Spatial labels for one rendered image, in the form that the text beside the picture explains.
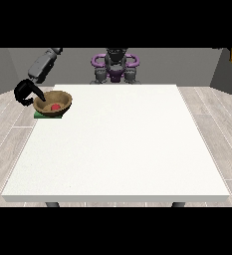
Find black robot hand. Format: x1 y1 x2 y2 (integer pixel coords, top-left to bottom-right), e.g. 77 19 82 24
13 79 47 108
217 47 232 63

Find brown wooden bowl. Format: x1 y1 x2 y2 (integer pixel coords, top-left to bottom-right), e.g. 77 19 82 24
32 90 74 118

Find green square pad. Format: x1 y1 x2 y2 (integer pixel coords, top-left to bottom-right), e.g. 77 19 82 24
33 111 68 120

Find grey robot trunk purple rings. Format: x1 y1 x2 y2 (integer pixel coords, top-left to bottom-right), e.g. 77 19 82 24
90 48 142 86

